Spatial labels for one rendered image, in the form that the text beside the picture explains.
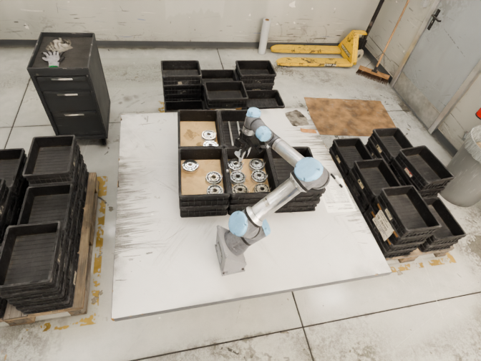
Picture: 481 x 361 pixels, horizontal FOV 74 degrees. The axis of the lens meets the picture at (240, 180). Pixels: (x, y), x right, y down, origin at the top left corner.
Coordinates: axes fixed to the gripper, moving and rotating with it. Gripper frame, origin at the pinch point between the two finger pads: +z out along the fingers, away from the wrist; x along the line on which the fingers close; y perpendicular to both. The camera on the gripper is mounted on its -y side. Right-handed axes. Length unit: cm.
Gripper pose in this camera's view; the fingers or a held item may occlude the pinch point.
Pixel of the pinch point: (243, 158)
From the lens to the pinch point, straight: 195.7
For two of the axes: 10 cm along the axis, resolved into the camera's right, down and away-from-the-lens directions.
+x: -5.9, 5.0, -6.3
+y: -7.8, -5.6, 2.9
